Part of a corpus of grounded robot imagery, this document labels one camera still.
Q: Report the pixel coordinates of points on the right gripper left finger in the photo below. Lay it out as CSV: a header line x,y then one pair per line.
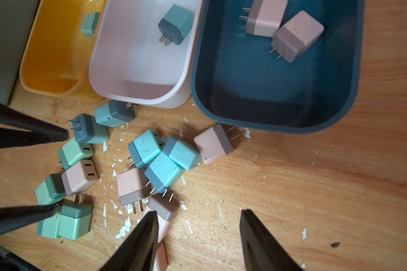
x,y
137,253

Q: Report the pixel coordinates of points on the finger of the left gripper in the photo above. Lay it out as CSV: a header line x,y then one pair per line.
x,y
13,218
26,130

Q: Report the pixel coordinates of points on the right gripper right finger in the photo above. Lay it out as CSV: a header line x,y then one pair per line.
x,y
261,250

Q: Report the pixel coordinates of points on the blue plug top pile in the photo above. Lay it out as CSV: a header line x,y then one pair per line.
x,y
182,153

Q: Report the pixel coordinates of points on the blue plug pile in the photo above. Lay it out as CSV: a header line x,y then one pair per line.
x,y
145,148
163,172
182,153

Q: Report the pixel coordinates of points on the green plug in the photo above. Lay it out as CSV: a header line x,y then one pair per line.
x,y
73,152
75,220
89,25
51,190
49,227

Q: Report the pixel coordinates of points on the yellow storage bin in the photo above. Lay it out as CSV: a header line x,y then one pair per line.
x,y
56,60

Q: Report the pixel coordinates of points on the white storage bin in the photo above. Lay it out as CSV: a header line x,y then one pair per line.
x,y
130,64

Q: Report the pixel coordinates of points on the dark teal storage bin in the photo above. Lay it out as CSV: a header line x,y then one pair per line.
x,y
238,80

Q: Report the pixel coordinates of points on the teal plug beside bin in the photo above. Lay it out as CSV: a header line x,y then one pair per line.
x,y
86,130

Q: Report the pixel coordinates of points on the pink plug front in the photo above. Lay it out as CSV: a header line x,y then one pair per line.
x,y
166,207

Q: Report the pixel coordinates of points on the pink plug left pile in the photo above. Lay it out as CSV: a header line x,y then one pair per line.
x,y
79,177

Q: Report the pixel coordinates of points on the pink plug pile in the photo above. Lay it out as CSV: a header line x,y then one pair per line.
x,y
79,177
133,188

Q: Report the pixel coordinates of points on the pink plug centre pile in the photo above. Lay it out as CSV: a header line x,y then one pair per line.
x,y
133,188

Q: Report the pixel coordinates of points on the teal plug near white bin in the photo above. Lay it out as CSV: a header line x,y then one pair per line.
x,y
115,113

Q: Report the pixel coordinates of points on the blue plug centre pile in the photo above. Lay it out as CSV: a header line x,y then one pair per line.
x,y
163,172

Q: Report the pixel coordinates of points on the blue plug upper pile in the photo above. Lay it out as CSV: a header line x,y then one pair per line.
x,y
145,148

